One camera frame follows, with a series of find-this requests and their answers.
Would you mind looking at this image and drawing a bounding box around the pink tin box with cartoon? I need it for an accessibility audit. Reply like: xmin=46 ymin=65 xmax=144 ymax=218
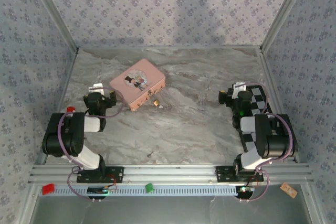
xmin=109 ymin=58 xmax=167 ymax=112

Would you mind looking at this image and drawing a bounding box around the black and white chessboard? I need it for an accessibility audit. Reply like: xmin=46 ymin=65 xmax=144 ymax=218
xmin=232 ymin=83 xmax=275 ymax=154

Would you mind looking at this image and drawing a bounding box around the small circuit board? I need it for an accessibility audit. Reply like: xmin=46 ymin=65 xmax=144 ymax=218
xmin=236 ymin=186 xmax=255 ymax=194
xmin=87 ymin=186 xmax=110 ymax=195

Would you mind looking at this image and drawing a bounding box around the tan rectangular block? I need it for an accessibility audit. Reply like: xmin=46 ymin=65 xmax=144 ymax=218
xmin=279 ymin=183 xmax=298 ymax=198

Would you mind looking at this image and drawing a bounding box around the red plastic block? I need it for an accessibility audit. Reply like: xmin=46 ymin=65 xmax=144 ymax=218
xmin=41 ymin=183 xmax=56 ymax=196

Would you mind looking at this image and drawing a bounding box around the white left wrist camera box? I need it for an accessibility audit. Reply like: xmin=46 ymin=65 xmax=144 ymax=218
xmin=88 ymin=83 xmax=103 ymax=94

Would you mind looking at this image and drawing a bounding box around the aluminium frame side rail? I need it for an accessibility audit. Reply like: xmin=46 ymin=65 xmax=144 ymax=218
xmin=257 ymin=48 xmax=300 ymax=163
xmin=35 ymin=48 xmax=79 ymax=166

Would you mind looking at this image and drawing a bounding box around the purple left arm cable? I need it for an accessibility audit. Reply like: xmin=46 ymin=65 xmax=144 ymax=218
xmin=58 ymin=86 xmax=127 ymax=202

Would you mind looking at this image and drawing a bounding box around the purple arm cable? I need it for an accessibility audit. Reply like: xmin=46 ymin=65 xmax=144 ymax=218
xmin=58 ymin=86 xmax=127 ymax=202
xmin=240 ymin=81 xmax=296 ymax=203

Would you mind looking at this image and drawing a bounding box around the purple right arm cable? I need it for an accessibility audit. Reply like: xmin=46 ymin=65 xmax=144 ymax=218
xmin=240 ymin=81 xmax=296 ymax=203

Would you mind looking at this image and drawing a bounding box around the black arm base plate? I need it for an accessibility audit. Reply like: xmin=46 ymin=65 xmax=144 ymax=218
xmin=215 ymin=165 xmax=264 ymax=183
xmin=76 ymin=166 xmax=124 ymax=184

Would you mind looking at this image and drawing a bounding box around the aluminium mounting rail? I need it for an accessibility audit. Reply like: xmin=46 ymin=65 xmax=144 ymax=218
xmin=28 ymin=164 xmax=314 ymax=184

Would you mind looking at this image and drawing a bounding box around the aluminium frame post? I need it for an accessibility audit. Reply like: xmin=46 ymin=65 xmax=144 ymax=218
xmin=259 ymin=0 xmax=313 ymax=51
xmin=25 ymin=0 xmax=79 ymax=51

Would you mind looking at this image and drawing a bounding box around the grey slotted cable duct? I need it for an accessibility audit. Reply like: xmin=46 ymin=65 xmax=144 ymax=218
xmin=39 ymin=185 xmax=238 ymax=197

